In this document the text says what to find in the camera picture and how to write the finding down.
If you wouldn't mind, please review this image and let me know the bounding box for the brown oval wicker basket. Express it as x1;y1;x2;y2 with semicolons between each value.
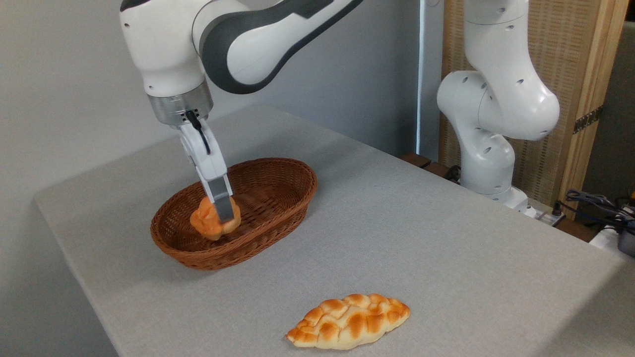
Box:
150;158;318;271

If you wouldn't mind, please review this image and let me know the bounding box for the metal screen hinge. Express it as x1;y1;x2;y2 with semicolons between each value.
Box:
573;105;604;135

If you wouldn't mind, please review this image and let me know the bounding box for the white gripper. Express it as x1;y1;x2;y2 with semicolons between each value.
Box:
178;118;235;224

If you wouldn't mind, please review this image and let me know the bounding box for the round orange bread roll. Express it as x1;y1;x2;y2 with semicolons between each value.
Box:
190;195;242;241

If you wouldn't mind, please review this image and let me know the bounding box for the white vertical frame strip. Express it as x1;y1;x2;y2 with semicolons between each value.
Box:
417;0;445;155

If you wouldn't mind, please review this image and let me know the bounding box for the long braided bread loaf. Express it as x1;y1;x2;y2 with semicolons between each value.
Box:
285;293;411;351

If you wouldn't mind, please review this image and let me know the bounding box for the black cable bundle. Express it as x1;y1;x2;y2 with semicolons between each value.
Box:
553;188;635;234

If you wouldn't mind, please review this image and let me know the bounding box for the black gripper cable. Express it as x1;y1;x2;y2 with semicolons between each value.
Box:
186;110;212;155

